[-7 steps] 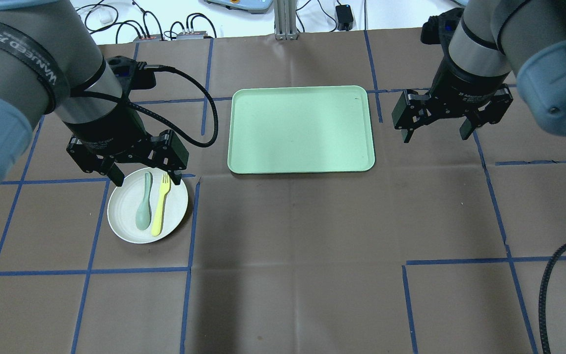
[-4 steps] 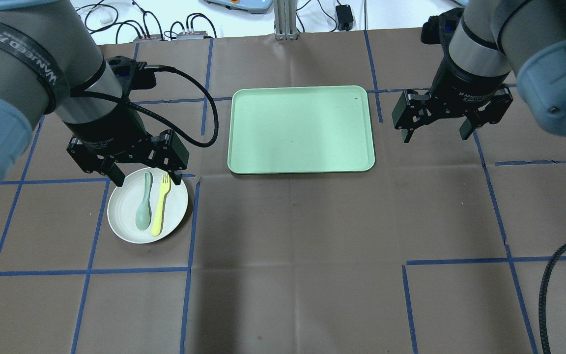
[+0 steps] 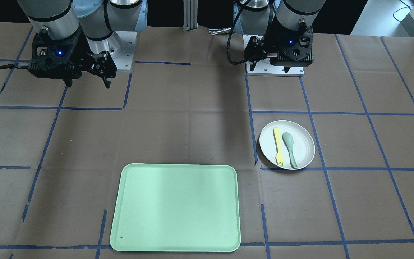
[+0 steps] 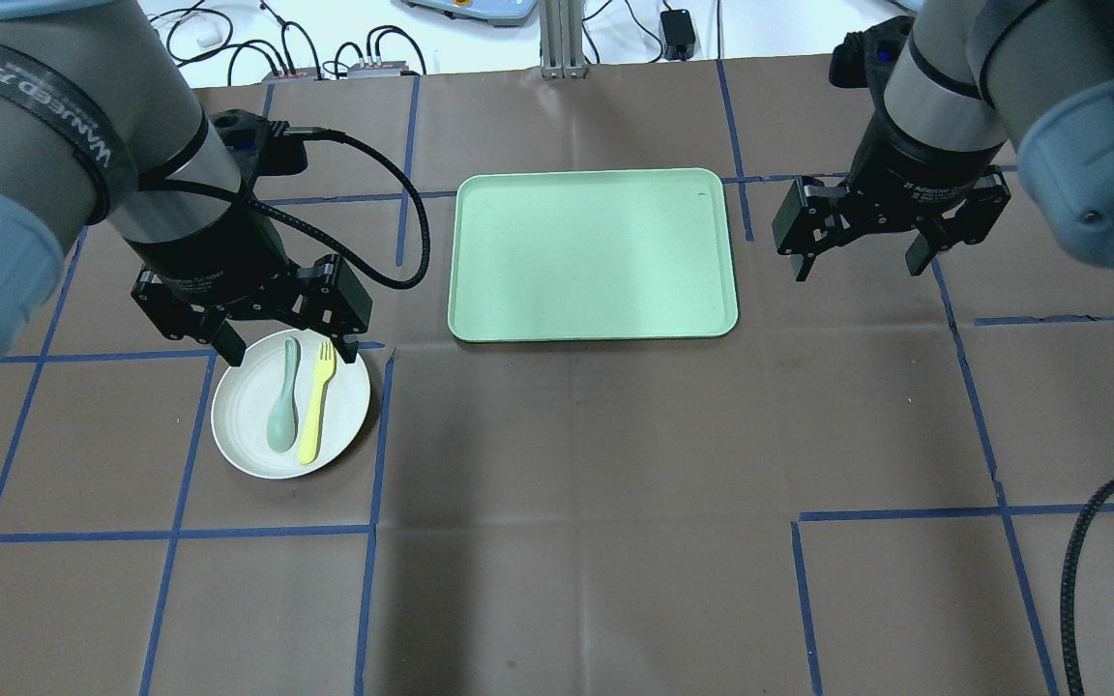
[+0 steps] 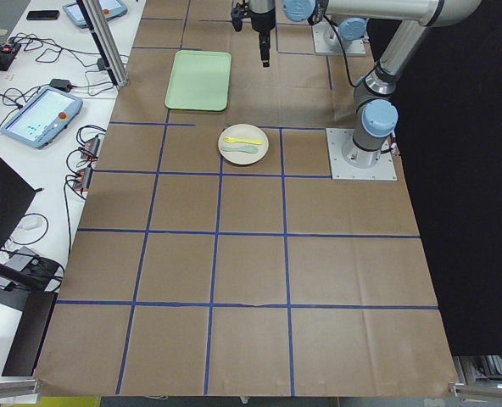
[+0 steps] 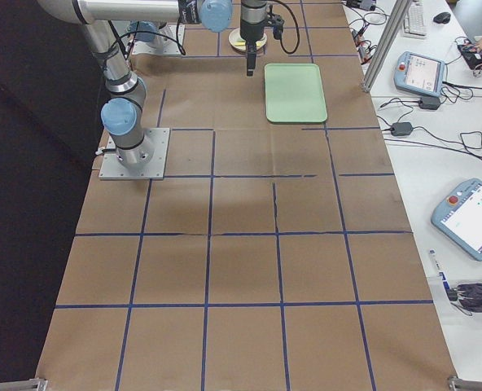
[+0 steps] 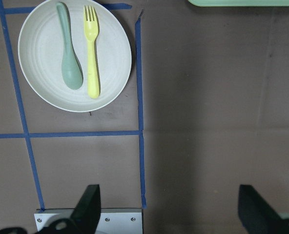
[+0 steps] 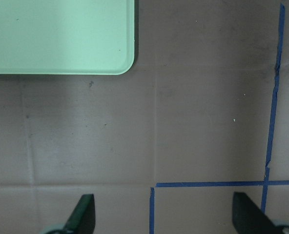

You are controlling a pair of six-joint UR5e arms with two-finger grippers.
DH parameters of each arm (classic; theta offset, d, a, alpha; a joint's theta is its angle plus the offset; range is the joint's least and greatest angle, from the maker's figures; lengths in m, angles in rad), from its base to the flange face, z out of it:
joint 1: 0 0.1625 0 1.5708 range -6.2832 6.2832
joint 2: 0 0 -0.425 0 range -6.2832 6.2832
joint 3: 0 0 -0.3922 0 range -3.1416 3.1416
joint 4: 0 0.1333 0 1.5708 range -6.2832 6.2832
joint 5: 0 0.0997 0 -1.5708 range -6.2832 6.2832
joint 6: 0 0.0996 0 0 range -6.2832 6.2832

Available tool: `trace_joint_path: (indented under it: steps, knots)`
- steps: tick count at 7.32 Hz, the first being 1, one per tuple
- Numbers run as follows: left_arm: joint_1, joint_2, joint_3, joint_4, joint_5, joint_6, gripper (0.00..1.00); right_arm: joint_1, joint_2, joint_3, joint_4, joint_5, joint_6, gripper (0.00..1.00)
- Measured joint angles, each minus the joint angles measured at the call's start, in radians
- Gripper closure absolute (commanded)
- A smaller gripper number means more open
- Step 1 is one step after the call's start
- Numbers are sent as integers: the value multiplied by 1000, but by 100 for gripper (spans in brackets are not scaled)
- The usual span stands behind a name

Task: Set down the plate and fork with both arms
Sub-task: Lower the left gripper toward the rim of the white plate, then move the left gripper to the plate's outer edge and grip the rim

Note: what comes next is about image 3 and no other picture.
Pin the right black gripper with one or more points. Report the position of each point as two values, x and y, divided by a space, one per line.
81 50

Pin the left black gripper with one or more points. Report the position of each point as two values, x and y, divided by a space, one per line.
271 44

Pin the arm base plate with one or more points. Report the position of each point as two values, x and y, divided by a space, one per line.
121 45
265 68

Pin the yellow plastic fork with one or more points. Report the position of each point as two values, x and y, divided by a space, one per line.
279 147

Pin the light green tray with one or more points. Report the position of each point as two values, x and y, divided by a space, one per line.
176 208

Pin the green plastic spoon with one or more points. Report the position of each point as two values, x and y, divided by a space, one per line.
289 142

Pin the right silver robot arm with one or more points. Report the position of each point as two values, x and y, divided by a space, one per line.
97 18

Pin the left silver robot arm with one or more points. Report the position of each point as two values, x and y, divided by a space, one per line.
257 17

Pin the aluminium frame post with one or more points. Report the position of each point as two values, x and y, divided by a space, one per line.
190 15

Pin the white round plate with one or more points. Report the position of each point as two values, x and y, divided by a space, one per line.
304 145

